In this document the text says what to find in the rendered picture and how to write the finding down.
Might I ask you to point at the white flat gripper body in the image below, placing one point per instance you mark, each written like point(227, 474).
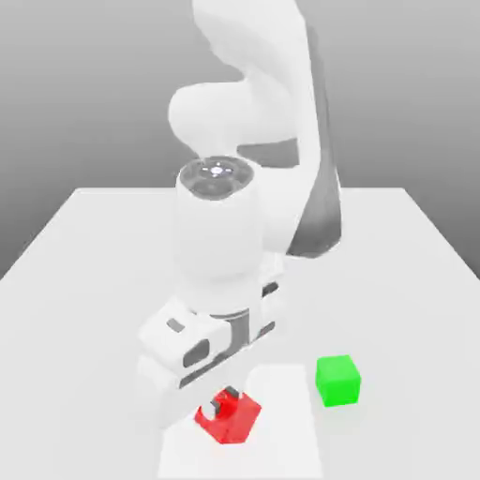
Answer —
point(187, 401)

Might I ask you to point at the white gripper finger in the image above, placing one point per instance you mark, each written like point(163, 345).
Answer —
point(233, 393)
point(208, 411)

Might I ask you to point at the small red cube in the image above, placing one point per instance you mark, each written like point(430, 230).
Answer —
point(240, 422)

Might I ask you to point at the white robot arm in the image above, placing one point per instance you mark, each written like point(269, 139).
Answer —
point(219, 232)

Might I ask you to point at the small green cube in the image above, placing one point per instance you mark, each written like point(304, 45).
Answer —
point(338, 380)

